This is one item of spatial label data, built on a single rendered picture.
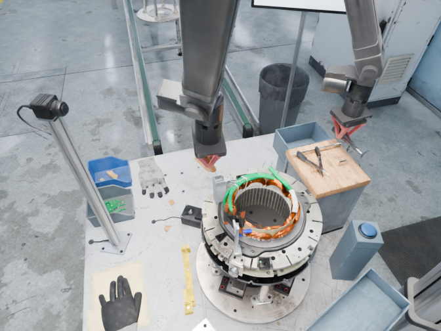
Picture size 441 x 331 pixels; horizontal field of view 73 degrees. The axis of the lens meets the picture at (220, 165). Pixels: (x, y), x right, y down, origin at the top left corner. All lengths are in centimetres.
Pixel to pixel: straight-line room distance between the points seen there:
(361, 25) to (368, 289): 62
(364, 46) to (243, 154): 78
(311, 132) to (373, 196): 135
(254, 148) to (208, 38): 113
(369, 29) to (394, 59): 228
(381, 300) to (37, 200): 226
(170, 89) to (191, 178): 77
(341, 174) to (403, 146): 204
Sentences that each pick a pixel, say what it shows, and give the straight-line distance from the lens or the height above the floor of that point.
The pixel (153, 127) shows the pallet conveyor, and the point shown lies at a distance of 161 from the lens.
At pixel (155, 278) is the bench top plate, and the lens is 109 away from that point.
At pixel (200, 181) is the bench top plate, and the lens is 129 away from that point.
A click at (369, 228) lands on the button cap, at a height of 104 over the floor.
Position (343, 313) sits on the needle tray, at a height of 102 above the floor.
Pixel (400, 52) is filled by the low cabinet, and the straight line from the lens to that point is 308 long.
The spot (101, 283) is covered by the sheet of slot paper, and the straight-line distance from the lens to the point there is 113.
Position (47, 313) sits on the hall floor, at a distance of 208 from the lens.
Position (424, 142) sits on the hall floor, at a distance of 315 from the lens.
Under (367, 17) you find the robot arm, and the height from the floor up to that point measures 152.
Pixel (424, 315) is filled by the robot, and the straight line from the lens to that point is 101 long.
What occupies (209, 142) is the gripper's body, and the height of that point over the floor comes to 134.
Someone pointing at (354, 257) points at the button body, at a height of 94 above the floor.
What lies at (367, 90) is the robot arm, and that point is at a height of 134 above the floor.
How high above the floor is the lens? 177
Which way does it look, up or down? 47 degrees down
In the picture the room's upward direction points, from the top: straight up
